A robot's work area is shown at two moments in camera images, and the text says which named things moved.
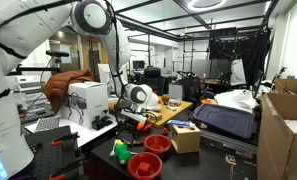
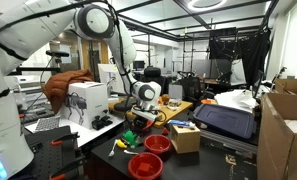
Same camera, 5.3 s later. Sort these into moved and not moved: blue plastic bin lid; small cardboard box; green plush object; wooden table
Moved: green plush object
Not moved: small cardboard box; wooden table; blue plastic bin lid
